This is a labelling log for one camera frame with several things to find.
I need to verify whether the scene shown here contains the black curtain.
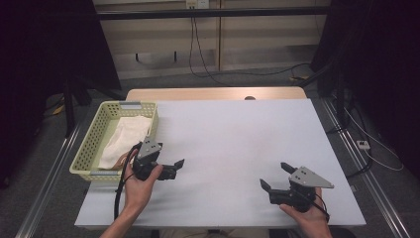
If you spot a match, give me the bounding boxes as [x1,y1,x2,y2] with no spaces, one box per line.
[310,0,420,173]
[0,0,122,186]

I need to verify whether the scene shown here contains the white wall outlet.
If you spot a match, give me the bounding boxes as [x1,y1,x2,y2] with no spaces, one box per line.
[185,0,211,10]

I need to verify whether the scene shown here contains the black power cable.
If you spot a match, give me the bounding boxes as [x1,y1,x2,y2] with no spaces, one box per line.
[188,8,229,87]
[192,8,312,79]

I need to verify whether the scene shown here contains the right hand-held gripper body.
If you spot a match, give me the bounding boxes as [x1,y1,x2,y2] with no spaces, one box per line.
[268,166,335,213]

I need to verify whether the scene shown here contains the black horizontal metal bar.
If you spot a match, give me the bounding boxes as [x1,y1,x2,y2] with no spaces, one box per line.
[96,6,332,21]

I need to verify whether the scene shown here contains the thick black gripper cable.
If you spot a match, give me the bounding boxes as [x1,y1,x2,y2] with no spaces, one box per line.
[113,142,143,221]

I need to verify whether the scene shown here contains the aluminium floor rail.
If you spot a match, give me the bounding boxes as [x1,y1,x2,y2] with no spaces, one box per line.
[320,98,414,238]
[14,121,84,238]

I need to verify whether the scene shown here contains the black tripod stand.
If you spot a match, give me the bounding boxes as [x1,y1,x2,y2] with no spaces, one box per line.
[61,76,95,139]

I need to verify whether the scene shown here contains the white floor cable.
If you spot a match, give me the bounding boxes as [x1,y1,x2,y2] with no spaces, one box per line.
[343,105,406,173]

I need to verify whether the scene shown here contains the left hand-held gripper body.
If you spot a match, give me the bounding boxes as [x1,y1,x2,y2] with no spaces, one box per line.
[131,136,179,182]

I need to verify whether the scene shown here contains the wooden table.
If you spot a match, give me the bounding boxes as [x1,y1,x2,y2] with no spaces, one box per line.
[125,86,308,102]

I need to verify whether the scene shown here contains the person's right hand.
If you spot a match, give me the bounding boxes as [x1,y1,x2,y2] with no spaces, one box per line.
[279,187,332,233]

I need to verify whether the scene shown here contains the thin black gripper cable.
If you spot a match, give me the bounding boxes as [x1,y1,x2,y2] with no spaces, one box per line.
[313,192,331,223]

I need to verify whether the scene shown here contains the cream cloth tan trim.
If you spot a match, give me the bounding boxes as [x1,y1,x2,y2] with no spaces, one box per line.
[98,115,154,172]

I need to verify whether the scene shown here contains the person's left hand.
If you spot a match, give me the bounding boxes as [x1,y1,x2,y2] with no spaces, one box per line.
[123,158,164,213]

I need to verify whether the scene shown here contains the light green perforated plastic basket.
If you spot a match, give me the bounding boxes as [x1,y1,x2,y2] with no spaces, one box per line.
[68,100,159,183]

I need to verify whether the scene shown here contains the white table cover sheet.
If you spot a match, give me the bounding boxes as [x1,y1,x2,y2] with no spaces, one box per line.
[74,98,368,230]

